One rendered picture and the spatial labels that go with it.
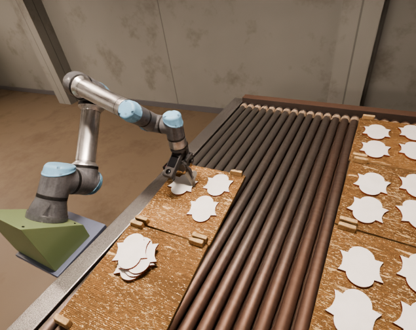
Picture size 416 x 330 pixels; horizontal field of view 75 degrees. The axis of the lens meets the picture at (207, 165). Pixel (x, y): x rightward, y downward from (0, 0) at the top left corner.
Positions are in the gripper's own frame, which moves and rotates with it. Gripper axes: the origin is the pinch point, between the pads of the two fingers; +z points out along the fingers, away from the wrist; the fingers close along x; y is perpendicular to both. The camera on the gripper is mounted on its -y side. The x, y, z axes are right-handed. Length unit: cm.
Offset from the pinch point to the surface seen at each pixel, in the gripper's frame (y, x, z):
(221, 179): 7.9, -16.0, -0.4
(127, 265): -45.4, -4.0, -3.5
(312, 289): -29, -62, 1
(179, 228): -23.1, -11.2, 0.5
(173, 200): -10.0, -0.4, 0.8
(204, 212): -12.9, -17.1, -0.4
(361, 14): 205, -63, -30
